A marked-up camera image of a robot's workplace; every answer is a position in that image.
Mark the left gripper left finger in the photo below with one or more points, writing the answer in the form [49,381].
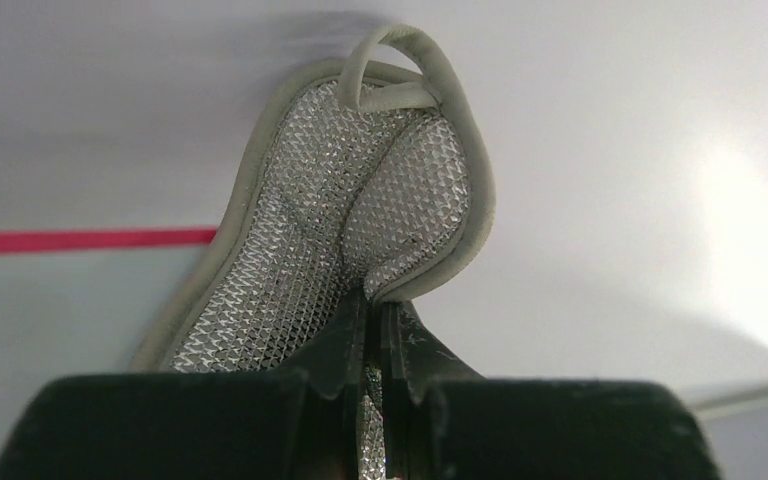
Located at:
[327,415]

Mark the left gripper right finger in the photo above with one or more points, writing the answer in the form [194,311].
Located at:
[411,360]

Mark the red framed whiteboard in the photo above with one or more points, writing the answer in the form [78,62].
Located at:
[79,301]

